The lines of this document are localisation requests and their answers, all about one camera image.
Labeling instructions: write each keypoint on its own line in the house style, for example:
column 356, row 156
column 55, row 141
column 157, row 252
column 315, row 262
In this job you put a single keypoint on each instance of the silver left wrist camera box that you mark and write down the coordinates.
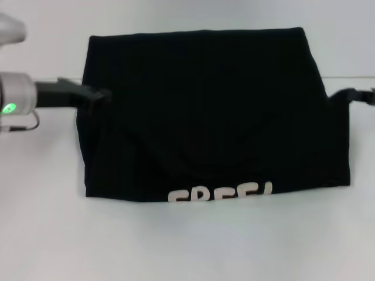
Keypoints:
column 11, row 29

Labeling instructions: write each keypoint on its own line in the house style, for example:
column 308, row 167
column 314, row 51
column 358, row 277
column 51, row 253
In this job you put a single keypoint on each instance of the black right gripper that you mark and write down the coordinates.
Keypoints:
column 370, row 96

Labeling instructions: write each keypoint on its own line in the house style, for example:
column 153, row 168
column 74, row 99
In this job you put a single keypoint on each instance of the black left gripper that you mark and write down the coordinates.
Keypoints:
column 58, row 93

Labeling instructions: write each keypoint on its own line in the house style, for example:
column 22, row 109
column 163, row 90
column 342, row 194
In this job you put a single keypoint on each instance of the black shirt with white print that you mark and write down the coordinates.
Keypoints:
column 205, row 117

